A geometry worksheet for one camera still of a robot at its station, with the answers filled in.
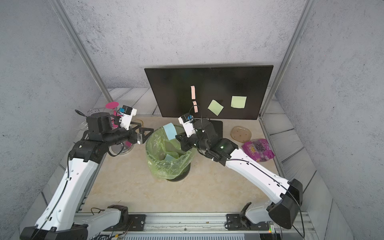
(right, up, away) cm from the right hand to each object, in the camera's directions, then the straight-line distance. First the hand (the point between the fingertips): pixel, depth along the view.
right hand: (177, 136), depth 67 cm
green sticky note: (+19, +15, +17) cm, 30 cm away
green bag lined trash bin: (-12, -6, +13) cm, 19 cm away
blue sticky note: (-3, +2, +2) cm, 4 cm away
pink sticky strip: (+8, +14, +20) cm, 25 cm away
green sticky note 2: (+31, +18, +13) cm, 38 cm away
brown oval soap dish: (+41, -1, +43) cm, 59 cm away
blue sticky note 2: (-7, -14, +22) cm, 27 cm away
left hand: (-13, +4, 0) cm, 14 cm away
